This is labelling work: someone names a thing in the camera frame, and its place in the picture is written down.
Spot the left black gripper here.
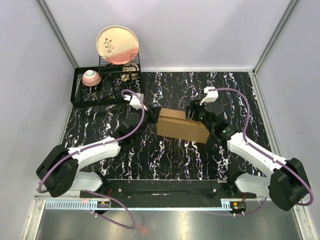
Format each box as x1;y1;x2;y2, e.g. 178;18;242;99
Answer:
133;104;162;142

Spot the beige ceramic cup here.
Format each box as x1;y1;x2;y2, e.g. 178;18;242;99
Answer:
121;62;140;82

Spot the pink white ceramic cup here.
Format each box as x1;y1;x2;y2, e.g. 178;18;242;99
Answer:
81;69;102;87

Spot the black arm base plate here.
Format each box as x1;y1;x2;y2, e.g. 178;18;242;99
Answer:
95;179;257;199

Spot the cream pink floral plate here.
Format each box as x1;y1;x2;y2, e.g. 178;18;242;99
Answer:
96;25;139;65

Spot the left small control box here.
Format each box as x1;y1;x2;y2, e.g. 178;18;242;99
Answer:
96;200;111;209

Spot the black wire dish rack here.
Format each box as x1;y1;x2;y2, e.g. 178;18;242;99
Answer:
70;54;145;108

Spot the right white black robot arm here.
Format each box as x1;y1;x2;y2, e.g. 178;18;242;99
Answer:
185;100;314;211

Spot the right small control box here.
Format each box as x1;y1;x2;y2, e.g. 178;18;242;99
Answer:
231;201;247;212

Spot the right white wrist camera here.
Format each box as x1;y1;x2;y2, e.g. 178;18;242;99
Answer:
199;86;219;106

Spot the brown cardboard box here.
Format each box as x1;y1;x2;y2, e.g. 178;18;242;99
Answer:
156;108;210;144

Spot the slotted aluminium rail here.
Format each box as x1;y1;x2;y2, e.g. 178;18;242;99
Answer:
45;199;232;211

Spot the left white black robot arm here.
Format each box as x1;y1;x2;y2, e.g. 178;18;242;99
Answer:
35;104;162;198

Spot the black marble pattern mat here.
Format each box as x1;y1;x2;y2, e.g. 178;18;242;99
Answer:
62;71;271;180

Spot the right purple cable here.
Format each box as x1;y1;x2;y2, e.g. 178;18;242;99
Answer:
206;86;314;216

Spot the small control box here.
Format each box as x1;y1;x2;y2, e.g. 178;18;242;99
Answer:
96;200;111;209
231;201;247;212

